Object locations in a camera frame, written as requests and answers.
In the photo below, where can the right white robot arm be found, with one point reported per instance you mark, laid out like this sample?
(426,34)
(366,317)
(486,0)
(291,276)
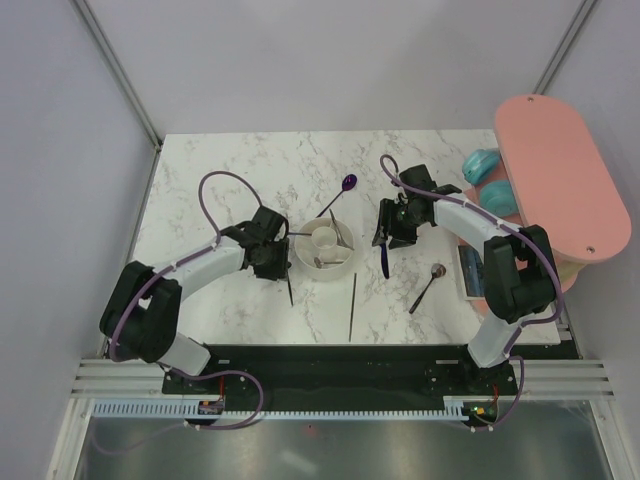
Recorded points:
(493,342)

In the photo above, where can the copper bowl dark spoon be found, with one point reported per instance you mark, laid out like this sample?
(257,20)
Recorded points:
(437,271)

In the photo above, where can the white round divided container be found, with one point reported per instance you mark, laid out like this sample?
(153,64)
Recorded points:
(323,244)

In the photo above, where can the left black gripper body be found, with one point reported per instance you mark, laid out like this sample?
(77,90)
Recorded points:
(275,261)

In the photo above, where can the white slotted cable duct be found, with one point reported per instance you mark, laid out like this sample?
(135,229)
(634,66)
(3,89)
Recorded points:
(194,409)

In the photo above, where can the dark chopstick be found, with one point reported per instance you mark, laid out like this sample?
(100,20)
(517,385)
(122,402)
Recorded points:
(352,306)

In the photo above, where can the teal headphones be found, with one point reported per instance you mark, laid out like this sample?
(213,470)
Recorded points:
(497,197)

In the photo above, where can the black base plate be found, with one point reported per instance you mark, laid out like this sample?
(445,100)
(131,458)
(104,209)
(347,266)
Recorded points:
(335,371)

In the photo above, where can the purple long-handled spoon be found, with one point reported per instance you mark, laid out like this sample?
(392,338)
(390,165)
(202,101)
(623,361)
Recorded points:
(348,183)

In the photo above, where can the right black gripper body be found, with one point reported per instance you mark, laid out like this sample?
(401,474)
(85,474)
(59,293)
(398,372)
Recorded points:
(397,219)

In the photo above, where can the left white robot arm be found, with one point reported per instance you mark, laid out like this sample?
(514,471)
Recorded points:
(141,317)

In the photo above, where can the black small spoon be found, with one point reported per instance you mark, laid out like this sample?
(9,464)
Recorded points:
(290,290)

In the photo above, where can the pink oval shelf top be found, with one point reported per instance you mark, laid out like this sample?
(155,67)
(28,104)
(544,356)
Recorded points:
(560,180)

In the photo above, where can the blue plastic knife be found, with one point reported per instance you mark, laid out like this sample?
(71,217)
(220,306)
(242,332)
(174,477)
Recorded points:
(384,261)

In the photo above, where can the silver small spoon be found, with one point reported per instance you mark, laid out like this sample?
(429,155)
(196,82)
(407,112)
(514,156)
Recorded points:
(319,263)

